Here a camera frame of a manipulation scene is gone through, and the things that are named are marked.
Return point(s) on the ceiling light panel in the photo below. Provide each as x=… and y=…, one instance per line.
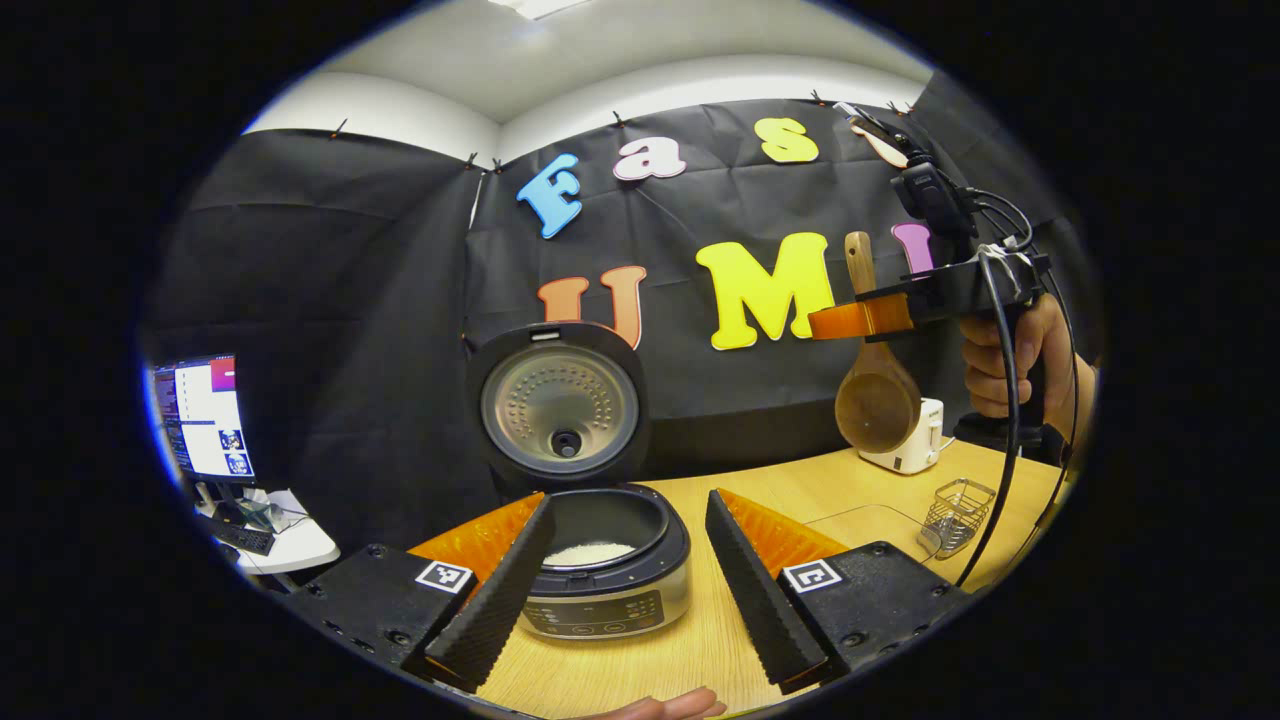
x=540, y=7

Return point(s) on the computer monitor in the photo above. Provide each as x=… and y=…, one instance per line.
x=205, y=420

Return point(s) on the wooden spoon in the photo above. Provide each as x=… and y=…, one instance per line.
x=878, y=400

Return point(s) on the black backdrop cloth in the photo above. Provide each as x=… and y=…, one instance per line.
x=350, y=300

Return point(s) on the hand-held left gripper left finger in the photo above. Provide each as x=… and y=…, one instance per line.
x=500, y=600

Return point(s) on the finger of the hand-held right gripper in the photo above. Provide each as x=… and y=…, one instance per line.
x=860, y=318

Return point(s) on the white side table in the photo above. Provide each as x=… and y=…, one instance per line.
x=300, y=545

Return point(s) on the white toaster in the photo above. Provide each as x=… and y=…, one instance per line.
x=925, y=440

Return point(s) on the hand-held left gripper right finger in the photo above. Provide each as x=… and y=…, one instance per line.
x=755, y=610

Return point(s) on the clear plastic mat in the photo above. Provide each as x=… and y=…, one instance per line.
x=880, y=525

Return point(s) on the silver black rice cooker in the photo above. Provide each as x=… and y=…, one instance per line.
x=560, y=400

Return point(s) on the black keyboard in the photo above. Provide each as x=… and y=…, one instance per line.
x=245, y=538

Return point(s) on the pale crumpled bag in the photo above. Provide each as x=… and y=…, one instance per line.
x=260, y=512

